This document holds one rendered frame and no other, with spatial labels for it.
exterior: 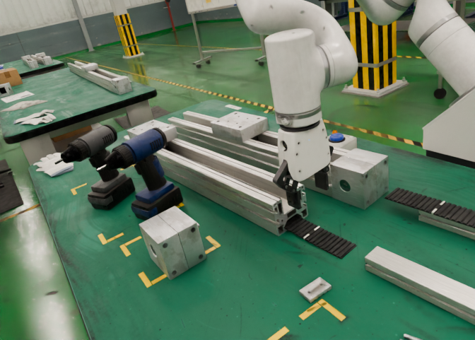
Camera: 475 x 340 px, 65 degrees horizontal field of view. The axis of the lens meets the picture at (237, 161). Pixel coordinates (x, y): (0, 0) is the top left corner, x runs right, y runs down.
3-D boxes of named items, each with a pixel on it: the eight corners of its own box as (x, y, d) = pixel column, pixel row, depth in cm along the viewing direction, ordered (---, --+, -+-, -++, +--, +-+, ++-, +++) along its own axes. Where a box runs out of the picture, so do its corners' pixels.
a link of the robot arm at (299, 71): (313, 94, 73) (268, 106, 72) (306, 23, 67) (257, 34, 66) (333, 104, 66) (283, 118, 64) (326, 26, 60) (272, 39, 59)
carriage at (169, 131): (180, 144, 128) (175, 126, 126) (152, 157, 123) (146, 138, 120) (158, 136, 140) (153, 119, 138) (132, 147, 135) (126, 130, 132)
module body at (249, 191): (308, 215, 88) (304, 184, 84) (278, 237, 83) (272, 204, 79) (153, 147, 148) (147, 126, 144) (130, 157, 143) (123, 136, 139)
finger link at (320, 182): (324, 162, 75) (326, 191, 78) (333, 156, 77) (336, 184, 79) (312, 159, 77) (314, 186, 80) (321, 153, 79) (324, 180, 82)
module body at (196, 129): (357, 180, 98) (355, 151, 94) (332, 198, 92) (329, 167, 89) (193, 129, 158) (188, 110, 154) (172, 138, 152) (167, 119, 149)
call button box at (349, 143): (358, 155, 110) (357, 136, 107) (337, 169, 105) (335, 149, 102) (336, 150, 116) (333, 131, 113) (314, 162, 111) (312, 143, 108)
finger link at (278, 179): (272, 169, 68) (280, 193, 70) (300, 148, 71) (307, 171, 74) (268, 167, 68) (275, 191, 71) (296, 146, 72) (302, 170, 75)
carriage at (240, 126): (270, 137, 119) (267, 117, 116) (244, 150, 114) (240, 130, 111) (239, 129, 131) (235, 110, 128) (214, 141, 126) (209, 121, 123)
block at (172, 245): (215, 252, 82) (206, 216, 78) (170, 280, 77) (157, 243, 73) (194, 234, 90) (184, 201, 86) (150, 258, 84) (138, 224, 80)
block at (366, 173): (394, 186, 92) (394, 151, 88) (364, 210, 86) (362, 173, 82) (362, 177, 99) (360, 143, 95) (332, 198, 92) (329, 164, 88)
